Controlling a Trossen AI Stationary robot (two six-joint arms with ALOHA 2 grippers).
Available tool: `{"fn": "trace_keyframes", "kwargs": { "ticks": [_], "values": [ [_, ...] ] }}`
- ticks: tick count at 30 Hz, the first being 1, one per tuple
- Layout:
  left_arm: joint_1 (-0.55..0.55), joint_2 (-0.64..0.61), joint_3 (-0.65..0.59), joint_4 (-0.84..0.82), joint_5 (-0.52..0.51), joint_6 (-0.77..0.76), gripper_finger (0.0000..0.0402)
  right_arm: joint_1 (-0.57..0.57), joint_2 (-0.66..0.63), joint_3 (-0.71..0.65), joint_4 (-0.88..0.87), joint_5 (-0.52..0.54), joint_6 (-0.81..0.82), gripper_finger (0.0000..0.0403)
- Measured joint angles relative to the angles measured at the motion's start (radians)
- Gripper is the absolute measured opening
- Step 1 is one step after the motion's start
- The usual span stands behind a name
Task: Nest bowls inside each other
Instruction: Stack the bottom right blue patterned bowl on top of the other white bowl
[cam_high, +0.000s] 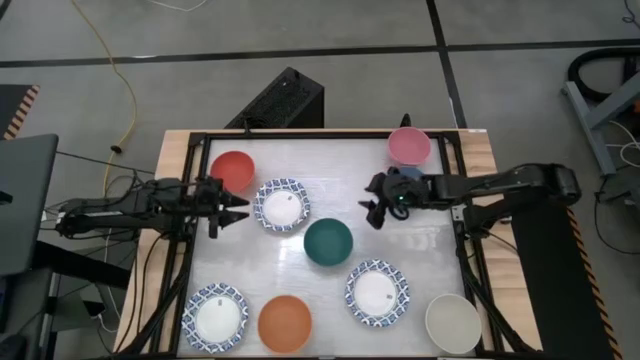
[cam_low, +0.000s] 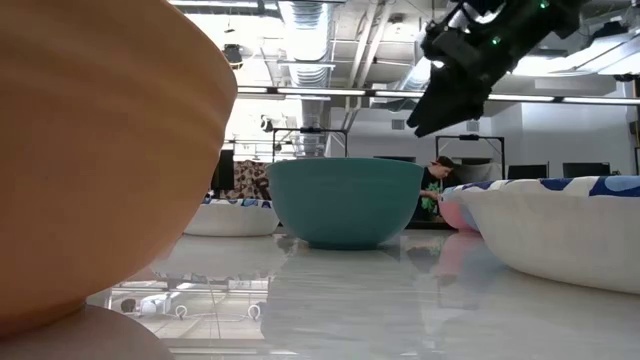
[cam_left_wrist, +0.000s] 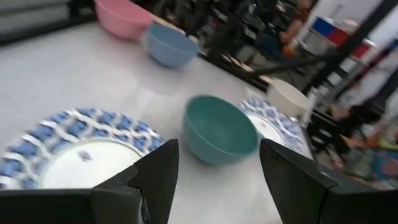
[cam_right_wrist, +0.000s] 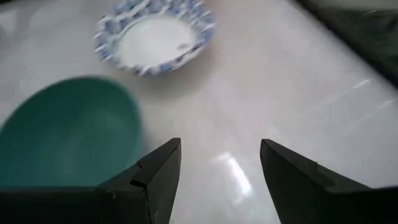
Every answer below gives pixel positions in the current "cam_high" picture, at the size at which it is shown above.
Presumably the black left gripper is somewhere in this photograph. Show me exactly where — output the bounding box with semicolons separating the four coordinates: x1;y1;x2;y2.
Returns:
192;174;251;240

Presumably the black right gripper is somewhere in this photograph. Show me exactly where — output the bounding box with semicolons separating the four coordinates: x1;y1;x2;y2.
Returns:
357;169;435;231

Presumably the red bowl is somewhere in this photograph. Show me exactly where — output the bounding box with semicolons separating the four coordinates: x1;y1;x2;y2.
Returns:
209;150;257;194

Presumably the teal bowl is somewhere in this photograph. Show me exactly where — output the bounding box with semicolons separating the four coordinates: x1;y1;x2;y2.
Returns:
303;217;354;267

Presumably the pink bowl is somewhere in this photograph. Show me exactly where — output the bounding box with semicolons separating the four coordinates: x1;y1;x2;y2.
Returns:
387;126;432;167

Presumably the blue patterned white plate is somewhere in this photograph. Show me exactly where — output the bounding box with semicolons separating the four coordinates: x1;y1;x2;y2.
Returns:
252;177;311;233
181;282;250;355
344;258;411;328

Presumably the orange bowl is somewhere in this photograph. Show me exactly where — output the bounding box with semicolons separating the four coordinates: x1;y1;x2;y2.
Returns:
257;294;314;354

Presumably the cream bowl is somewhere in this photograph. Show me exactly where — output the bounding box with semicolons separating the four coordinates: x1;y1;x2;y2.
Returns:
424;293;483;355

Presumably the black computer tower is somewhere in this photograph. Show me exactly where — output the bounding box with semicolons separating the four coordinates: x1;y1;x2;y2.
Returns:
224;66;325;130

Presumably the black hazard-striped floor mat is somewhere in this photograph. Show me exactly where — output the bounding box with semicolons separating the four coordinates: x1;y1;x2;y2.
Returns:
509;207;624;360
0;83;41;141

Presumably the grey monitor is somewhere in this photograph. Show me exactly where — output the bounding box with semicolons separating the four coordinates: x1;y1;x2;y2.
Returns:
0;133;60;277

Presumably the grey metal stand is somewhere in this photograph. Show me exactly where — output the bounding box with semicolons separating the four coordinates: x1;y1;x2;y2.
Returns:
560;69;640;176

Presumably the black aluminium table frame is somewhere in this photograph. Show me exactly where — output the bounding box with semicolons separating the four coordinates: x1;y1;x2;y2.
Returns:
114;128;546;360

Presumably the yellow cable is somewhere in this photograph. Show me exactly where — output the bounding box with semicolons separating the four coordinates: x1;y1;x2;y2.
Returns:
69;0;139;196

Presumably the black floor cable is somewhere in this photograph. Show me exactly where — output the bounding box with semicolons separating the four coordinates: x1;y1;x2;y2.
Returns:
593;188;640;257

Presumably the black hose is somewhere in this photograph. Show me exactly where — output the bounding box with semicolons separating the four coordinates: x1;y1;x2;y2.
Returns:
567;45;640;104

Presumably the white cable bundle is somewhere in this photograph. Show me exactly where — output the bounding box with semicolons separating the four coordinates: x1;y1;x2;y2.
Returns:
606;119;640;169

